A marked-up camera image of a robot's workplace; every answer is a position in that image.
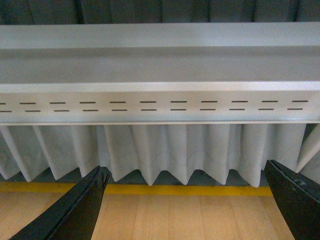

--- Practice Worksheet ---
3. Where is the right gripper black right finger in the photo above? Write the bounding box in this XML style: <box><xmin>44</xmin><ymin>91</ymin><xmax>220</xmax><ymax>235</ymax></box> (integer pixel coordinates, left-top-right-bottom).
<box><xmin>264</xmin><ymin>160</ymin><xmax>320</xmax><ymax>240</ymax></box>

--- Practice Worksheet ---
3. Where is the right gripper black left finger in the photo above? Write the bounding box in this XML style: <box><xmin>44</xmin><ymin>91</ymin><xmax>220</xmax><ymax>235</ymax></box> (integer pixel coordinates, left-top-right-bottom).
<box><xmin>11</xmin><ymin>166</ymin><xmax>110</xmax><ymax>240</ymax></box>

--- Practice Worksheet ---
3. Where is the yellow floor tape line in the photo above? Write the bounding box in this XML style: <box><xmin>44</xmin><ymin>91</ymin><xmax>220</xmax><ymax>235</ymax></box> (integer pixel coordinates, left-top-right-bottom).
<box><xmin>0</xmin><ymin>181</ymin><xmax>273</xmax><ymax>197</ymax></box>

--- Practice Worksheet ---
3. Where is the white pleated curtain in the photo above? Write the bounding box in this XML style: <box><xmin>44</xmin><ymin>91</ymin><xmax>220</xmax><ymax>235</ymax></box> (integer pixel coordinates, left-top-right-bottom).
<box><xmin>0</xmin><ymin>0</ymin><xmax>320</xmax><ymax>187</ymax></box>

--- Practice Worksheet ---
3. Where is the grey metal slotted table frame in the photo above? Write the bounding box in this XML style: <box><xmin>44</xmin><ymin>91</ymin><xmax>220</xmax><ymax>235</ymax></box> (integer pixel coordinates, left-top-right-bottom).
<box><xmin>0</xmin><ymin>22</ymin><xmax>320</xmax><ymax>126</ymax></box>

